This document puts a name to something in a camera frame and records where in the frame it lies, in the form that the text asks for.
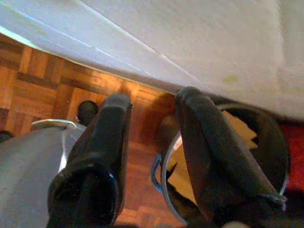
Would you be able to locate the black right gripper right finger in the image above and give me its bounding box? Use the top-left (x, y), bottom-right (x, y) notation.
top-left (175, 86), bottom-right (288, 228)

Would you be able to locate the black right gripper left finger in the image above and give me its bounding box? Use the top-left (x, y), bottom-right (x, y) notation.
top-left (47, 93), bottom-right (133, 228)

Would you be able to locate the brown cardboard piece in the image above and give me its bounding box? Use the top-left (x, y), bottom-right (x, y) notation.
top-left (167, 111), bottom-right (259, 203)

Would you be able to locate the black round waste bin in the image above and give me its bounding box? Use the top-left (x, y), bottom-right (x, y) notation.
top-left (151, 95), bottom-right (291, 226)

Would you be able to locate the red pillow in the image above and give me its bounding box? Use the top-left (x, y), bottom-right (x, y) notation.
top-left (280, 123), bottom-right (304, 190)

